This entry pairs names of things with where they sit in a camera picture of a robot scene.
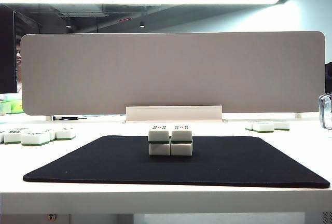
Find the beige desk divider panel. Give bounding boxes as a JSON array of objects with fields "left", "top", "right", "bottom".
[{"left": 20, "top": 31, "right": 326, "bottom": 116}]

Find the black screwdriver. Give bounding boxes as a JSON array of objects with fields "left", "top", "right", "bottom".
[{"left": 51, "top": 116, "right": 88, "bottom": 121}]

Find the four-bamboo mahjong tile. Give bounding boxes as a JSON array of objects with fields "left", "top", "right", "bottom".
[{"left": 56, "top": 127, "right": 76, "bottom": 141}]

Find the five-bamboo mahjong tile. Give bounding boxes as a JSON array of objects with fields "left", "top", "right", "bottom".
[
  {"left": 171, "top": 124, "right": 193, "bottom": 144},
  {"left": 148, "top": 124, "right": 171, "bottom": 144},
  {"left": 149, "top": 142, "right": 171, "bottom": 157},
  {"left": 170, "top": 142, "right": 193, "bottom": 157}
]

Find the zigzag eight-bamboo mahjong tile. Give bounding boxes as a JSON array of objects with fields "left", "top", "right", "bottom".
[{"left": 10, "top": 127, "right": 32, "bottom": 134}]

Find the black monitor panel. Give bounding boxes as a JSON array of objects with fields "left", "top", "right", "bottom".
[{"left": 0, "top": 4, "right": 18, "bottom": 94}]

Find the green white carton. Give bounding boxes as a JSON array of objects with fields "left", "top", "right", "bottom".
[{"left": 0, "top": 99, "right": 23, "bottom": 115}]

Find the six-bamboo mahjong tile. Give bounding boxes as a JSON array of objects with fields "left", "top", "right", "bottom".
[{"left": 3, "top": 130, "right": 23, "bottom": 145}]

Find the long ceiling light bar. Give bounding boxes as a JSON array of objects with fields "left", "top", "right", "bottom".
[{"left": 0, "top": 0, "right": 281, "bottom": 5}]

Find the black rectangular mat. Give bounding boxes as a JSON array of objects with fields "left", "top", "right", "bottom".
[{"left": 22, "top": 135, "right": 330, "bottom": 189}]

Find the clear plastic container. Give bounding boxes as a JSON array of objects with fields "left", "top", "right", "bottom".
[{"left": 318, "top": 92, "right": 332, "bottom": 131}]

